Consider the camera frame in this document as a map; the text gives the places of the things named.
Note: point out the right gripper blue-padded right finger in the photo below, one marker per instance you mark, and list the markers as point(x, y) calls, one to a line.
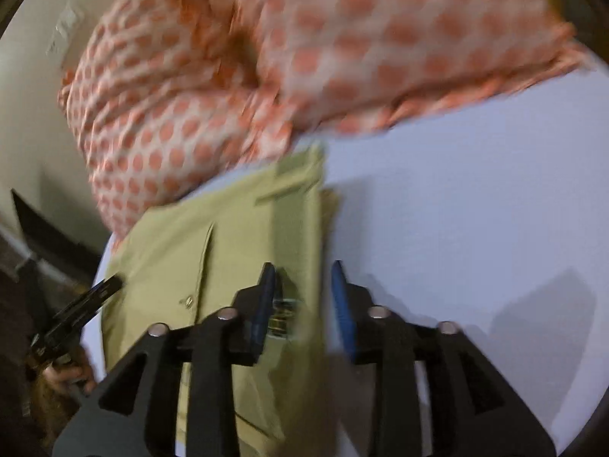
point(473, 410)

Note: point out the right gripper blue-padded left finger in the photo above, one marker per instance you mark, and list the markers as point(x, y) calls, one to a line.
point(133, 412)

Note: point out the olive green pants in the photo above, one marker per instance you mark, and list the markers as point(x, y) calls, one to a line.
point(182, 262)

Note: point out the person's left hand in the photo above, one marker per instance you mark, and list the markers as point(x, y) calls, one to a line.
point(78, 372)

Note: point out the white bed mattress sheet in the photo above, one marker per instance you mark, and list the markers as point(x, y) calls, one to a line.
point(494, 217)

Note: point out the left polka dot pillow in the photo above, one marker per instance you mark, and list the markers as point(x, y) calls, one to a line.
point(161, 102)

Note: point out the polka dot pillow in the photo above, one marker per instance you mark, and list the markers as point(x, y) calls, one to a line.
point(161, 102)
point(363, 65)

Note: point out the right polka dot pillow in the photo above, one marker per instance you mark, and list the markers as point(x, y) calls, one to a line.
point(363, 65)

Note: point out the white wall switch plate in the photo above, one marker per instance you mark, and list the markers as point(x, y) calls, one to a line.
point(66, 27)

